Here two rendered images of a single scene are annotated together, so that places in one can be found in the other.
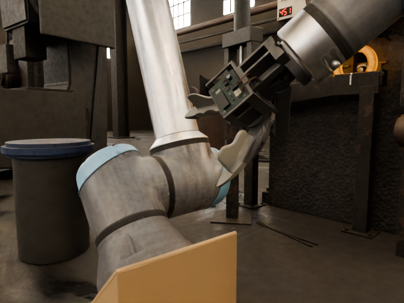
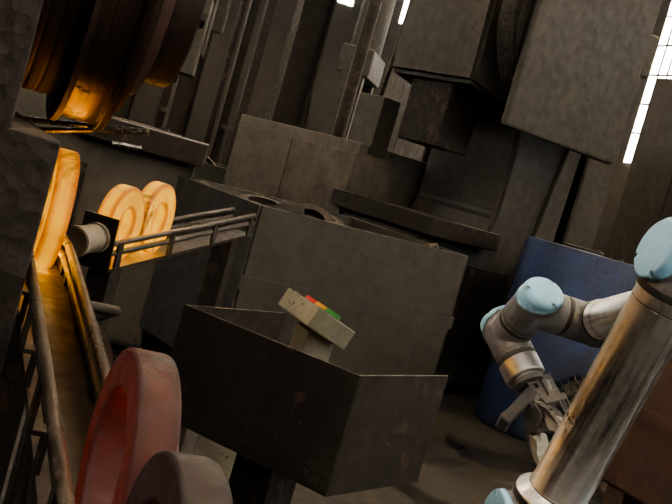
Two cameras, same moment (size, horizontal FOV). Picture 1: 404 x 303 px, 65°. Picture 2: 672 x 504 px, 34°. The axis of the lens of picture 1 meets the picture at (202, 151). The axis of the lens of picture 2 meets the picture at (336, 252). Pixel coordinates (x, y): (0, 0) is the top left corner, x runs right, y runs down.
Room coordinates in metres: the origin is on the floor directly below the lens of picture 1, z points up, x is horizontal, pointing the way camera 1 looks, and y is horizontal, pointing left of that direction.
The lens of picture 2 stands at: (2.81, 0.38, 0.92)
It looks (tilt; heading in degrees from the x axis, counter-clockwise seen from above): 4 degrees down; 204
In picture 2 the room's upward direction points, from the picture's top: 16 degrees clockwise
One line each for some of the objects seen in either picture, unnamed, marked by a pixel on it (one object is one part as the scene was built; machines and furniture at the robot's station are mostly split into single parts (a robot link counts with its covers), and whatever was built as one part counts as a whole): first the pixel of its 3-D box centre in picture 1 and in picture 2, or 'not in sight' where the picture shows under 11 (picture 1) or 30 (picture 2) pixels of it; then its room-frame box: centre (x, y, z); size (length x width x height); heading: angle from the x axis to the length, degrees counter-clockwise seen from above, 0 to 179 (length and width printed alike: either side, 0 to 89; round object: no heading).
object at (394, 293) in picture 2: not in sight; (291, 296); (-1.18, -1.50, 0.39); 1.03 x 0.83 x 0.77; 150
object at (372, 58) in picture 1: (354, 65); (53, 207); (1.46, -0.68, 0.75); 0.18 x 0.03 x 0.18; 45
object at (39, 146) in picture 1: (52, 196); not in sight; (1.21, 0.58, 0.22); 0.32 x 0.32 x 0.43
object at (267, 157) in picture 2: not in sight; (302, 230); (-2.74, -2.27, 0.55); 1.10 x 0.53 x 1.10; 65
